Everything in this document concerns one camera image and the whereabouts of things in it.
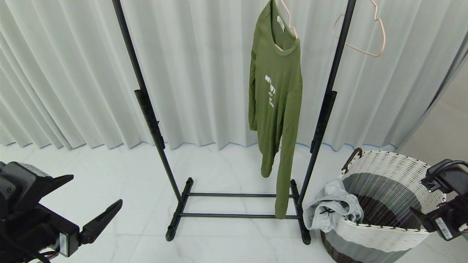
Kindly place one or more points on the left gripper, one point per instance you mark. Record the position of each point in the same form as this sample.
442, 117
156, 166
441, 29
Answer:
55, 233

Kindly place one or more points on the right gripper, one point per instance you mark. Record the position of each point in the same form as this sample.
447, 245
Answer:
453, 223

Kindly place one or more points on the green long-sleeved shirt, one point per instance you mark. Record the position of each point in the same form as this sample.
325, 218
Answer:
278, 109

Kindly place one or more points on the pink clothes hanger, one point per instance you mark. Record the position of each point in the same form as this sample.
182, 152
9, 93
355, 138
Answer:
289, 18
384, 38

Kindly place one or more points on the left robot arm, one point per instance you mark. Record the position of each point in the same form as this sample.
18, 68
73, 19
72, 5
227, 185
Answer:
9, 241

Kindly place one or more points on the white laundry basket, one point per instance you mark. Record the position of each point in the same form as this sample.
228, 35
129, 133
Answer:
395, 171

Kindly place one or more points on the black clothes rack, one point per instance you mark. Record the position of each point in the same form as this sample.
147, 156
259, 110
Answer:
146, 106

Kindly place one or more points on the pale grey shorts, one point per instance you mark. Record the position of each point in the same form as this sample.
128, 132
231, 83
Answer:
332, 208

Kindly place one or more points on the white curtain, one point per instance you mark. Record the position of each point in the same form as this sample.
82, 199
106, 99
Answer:
201, 73

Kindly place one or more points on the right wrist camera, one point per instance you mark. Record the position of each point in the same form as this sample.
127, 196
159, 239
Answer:
442, 179

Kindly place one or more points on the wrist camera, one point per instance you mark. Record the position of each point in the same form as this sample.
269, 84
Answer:
442, 179
22, 186

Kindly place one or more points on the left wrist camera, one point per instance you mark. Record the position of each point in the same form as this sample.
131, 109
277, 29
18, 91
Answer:
22, 186

